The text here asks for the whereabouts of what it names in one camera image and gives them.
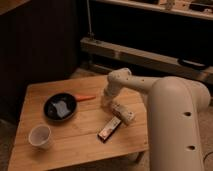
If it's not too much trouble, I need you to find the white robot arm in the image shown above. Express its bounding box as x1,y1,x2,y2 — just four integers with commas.
102,68,211,171

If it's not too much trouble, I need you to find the dark rectangular snack box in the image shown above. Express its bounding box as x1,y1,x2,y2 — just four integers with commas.
97,117,122,143

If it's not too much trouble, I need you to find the low wooden table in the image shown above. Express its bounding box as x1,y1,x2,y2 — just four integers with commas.
8,75,148,171

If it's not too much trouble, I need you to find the long wooden beam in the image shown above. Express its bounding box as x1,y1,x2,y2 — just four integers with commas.
80,37,213,84

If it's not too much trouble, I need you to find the metal vertical pole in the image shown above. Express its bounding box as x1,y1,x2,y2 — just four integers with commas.
86,0,94,41

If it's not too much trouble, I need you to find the white paper cup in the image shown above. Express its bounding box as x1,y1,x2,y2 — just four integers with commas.
28,124,52,149

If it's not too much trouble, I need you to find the wooden shelf with clutter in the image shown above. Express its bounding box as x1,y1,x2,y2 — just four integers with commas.
95,0,213,21

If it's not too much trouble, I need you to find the black frying pan orange handle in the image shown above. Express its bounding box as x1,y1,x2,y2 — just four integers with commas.
43,92,96,121

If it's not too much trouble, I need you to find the black handle on beam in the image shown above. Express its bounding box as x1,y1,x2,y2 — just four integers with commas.
177,59,211,70

